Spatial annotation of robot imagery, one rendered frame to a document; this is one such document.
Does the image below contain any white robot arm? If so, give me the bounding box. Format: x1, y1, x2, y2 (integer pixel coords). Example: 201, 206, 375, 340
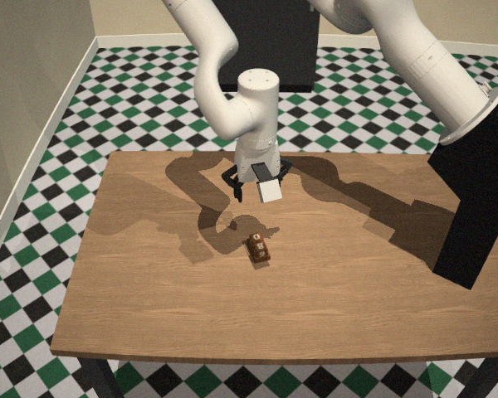
162, 0, 498, 203

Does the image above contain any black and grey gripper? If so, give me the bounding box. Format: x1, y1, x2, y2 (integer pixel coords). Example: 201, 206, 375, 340
222, 139, 293, 203

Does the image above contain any brown calendar cube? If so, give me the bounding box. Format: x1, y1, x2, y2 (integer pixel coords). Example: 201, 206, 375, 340
253, 241, 267, 258
249, 232, 263, 249

